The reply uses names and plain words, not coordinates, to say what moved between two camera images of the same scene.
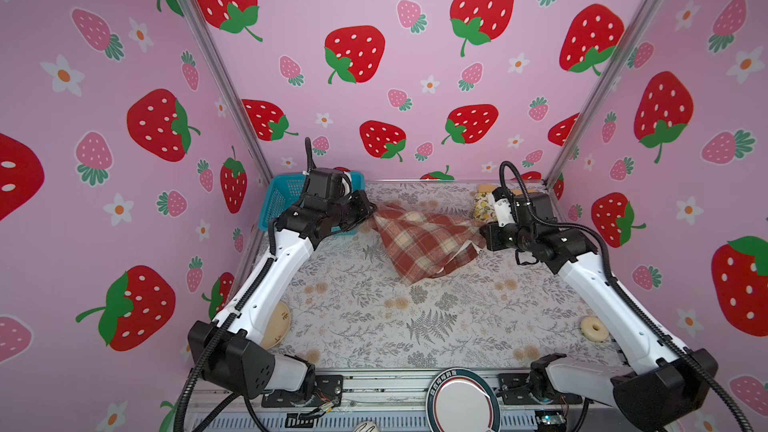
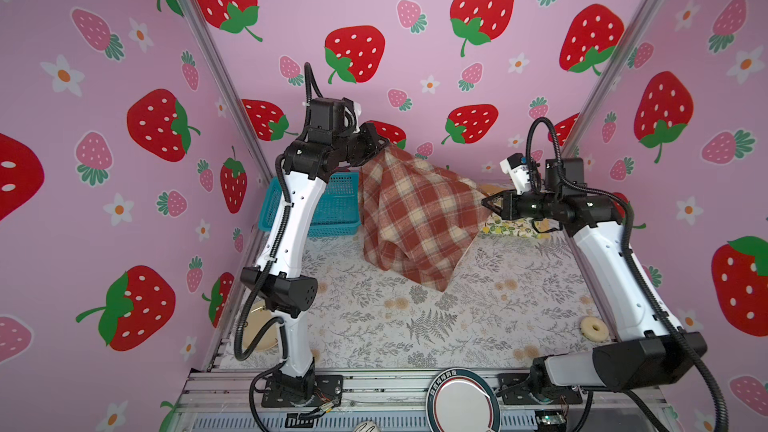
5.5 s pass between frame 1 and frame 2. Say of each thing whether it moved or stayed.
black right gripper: moved
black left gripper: moved
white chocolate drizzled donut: stayed
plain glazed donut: stayed
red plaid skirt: moved
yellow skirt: stayed
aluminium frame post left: stayed
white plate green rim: stayed
